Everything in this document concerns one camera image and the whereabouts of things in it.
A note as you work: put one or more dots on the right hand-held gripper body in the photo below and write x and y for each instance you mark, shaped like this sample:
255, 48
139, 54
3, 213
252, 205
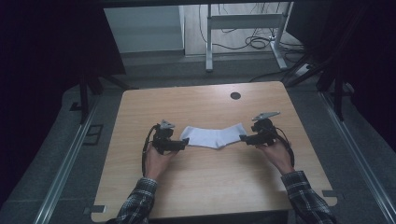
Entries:
266, 132

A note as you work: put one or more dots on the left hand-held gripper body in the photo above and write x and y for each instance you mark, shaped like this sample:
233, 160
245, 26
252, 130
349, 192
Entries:
162, 138

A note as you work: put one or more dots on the white sock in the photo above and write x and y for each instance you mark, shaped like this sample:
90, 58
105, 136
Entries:
211, 137

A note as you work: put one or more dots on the person's right hand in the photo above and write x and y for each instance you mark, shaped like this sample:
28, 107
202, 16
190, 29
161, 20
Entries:
280, 157

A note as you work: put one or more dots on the black round table grommet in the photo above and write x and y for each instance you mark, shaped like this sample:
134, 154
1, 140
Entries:
235, 95

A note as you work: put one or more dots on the white power strip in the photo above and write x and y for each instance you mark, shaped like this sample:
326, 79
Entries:
303, 69

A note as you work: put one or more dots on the black metal stand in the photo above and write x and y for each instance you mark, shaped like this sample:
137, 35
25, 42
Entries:
338, 96
84, 99

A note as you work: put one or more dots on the white board panel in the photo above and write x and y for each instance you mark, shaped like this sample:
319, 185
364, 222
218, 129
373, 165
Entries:
143, 29

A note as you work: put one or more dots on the dark curtain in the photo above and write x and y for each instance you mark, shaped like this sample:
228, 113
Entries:
40, 62
367, 56

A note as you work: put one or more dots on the black floor outlet frame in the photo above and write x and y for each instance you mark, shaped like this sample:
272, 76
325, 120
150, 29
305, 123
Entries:
93, 134

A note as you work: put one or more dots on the aluminium floor rail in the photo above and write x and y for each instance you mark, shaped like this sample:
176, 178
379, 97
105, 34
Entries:
358, 155
67, 165

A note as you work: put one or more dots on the white metal desk frame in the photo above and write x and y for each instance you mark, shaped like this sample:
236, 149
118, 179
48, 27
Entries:
246, 21

